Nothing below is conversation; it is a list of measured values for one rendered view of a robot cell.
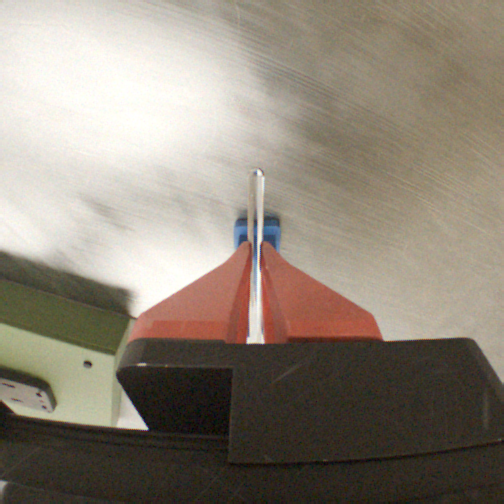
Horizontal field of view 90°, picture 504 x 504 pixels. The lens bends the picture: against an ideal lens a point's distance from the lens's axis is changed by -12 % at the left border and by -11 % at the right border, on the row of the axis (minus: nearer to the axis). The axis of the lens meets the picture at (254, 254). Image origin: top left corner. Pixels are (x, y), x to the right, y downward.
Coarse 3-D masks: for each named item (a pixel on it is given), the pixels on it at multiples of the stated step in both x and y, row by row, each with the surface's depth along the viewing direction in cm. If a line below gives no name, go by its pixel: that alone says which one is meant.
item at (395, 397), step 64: (192, 320) 5; (128, 384) 5; (192, 384) 5; (256, 384) 4; (320, 384) 4; (384, 384) 4; (448, 384) 4; (256, 448) 4; (320, 448) 4; (384, 448) 4; (448, 448) 3
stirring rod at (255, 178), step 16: (256, 176) 10; (256, 192) 10; (256, 208) 10; (256, 224) 11; (256, 240) 11; (256, 256) 12; (256, 272) 12; (256, 288) 13; (256, 304) 13; (256, 320) 14; (256, 336) 15
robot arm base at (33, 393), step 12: (0, 372) 26; (12, 372) 27; (0, 384) 27; (12, 384) 26; (24, 384) 26; (36, 384) 27; (48, 384) 28; (0, 396) 29; (12, 396) 28; (24, 396) 28; (36, 396) 28; (48, 396) 28; (36, 408) 30; (48, 408) 30
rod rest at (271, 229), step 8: (240, 224) 20; (264, 224) 20; (272, 224) 20; (240, 232) 20; (264, 232) 20; (272, 232) 20; (280, 232) 20; (240, 240) 20; (264, 240) 20; (272, 240) 20; (248, 328) 24; (248, 336) 23
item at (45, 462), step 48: (0, 432) 4; (48, 432) 4; (96, 432) 4; (144, 432) 4; (192, 432) 4; (0, 480) 3; (48, 480) 3; (96, 480) 3; (144, 480) 3; (192, 480) 3; (240, 480) 3; (288, 480) 3; (336, 480) 3; (384, 480) 3; (432, 480) 3; (480, 480) 3
